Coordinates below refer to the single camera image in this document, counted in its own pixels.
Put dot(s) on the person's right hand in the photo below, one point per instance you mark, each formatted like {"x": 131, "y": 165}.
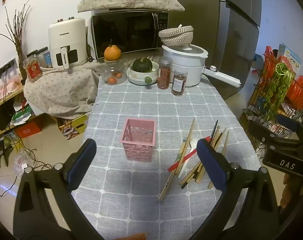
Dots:
{"x": 286, "y": 190}

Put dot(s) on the grey refrigerator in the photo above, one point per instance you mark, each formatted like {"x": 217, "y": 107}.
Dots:
{"x": 204, "y": 17}

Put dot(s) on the black microwave oven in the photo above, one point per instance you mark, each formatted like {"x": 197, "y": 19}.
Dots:
{"x": 126, "y": 33}

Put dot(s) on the blue and white box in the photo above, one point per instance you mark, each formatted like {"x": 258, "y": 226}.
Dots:
{"x": 290, "y": 55}

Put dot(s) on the bunch of green vegetables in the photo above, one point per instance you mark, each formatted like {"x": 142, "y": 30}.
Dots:
{"x": 276, "y": 90}

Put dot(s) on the green pumpkin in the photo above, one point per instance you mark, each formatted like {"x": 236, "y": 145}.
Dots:
{"x": 142, "y": 65}

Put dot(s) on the small green fruit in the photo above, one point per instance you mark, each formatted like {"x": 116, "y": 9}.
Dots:
{"x": 148, "y": 80}

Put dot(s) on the clear storage containers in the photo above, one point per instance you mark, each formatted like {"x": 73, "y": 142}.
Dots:
{"x": 40, "y": 57}

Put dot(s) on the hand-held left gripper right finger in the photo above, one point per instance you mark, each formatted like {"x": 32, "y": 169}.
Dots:
{"x": 212, "y": 165}

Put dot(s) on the red label jar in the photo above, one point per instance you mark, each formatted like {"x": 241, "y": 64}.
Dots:
{"x": 33, "y": 70}

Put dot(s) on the green and white package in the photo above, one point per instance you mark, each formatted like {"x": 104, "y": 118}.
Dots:
{"x": 21, "y": 115}

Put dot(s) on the orange plastic bag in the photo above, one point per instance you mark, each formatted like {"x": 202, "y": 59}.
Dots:
{"x": 269, "y": 55}
{"x": 296, "y": 91}

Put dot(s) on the tall red spice jar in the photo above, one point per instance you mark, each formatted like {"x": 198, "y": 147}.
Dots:
{"x": 164, "y": 76}

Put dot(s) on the short labelled spice jar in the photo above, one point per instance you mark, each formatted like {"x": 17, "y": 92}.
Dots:
{"x": 179, "y": 83}

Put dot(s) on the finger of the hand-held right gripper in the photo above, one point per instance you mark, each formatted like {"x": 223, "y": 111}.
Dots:
{"x": 291, "y": 122}
{"x": 269, "y": 136}

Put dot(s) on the black power strip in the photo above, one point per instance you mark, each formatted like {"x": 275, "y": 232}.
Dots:
{"x": 5, "y": 68}

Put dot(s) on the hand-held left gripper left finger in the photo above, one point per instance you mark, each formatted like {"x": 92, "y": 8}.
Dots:
{"x": 77, "y": 170}

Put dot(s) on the red plastic spoon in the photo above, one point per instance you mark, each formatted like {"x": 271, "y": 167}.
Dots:
{"x": 184, "y": 160}

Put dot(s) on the wooden shelf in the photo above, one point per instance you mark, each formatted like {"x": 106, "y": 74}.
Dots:
{"x": 6, "y": 97}

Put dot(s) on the bunch of chopsticks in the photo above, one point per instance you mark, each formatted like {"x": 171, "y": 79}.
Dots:
{"x": 189, "y": 140}

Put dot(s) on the printed cardboard box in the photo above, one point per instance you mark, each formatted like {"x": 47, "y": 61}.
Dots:
{"x": 72, "y": 127}

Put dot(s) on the white air fryer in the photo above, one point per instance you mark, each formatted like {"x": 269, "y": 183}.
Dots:
{"x": 66, "y": 40}

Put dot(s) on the pink plastic utensil basket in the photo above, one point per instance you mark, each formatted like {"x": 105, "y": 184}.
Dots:
{"x": 139, "y": 140}

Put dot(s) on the white plastic spoon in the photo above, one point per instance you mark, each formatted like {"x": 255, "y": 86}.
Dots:
{"x": 192, "y": 143}

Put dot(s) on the clear glass jar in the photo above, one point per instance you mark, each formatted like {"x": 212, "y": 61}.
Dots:
{"x": 115, "y": 70}

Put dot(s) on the dried branches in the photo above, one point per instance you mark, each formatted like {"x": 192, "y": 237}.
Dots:
{"x": 17, "y": 30}

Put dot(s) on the grey checked tablecloth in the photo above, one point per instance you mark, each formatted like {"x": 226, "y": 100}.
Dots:
{"x": 146, "y": 105}

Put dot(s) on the red box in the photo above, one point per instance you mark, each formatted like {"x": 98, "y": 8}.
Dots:
{"x": 29, "y": 130}

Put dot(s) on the stack of white bowls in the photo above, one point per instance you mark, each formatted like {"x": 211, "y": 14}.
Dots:
{"x": 139, "y": 78}

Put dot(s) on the person's left hand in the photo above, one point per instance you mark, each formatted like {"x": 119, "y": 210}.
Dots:
{"x": 139, "y": 237}

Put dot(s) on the black tripods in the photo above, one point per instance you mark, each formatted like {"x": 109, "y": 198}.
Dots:
{"x": 1, "y": 152}

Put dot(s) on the clear plastic bag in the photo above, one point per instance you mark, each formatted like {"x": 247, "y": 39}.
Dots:
{"x": 20, "y": 163}

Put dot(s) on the white electric cooking pot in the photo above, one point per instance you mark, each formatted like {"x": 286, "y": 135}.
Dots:
{"x": 184, "y": 65}

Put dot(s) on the floral cabinet cloth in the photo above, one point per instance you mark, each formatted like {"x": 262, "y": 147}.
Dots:
{"x": 61, "y": 90}

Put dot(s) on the large orange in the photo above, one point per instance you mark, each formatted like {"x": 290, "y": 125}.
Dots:
{"x": 112, "y": 52}

